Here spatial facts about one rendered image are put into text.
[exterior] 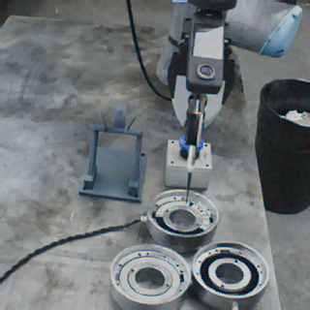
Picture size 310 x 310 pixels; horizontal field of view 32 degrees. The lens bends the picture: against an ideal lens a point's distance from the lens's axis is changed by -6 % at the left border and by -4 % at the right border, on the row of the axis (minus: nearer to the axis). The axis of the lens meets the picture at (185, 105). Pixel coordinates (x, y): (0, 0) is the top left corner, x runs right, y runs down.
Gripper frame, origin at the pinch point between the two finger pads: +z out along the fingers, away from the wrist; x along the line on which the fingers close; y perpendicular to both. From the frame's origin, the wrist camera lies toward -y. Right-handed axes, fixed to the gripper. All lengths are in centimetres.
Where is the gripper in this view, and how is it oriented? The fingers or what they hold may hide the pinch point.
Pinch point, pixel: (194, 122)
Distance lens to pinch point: 85.5
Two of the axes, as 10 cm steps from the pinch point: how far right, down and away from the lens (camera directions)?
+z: -1.2, 8.5, 5.2
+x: -9.9, -1.2, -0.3
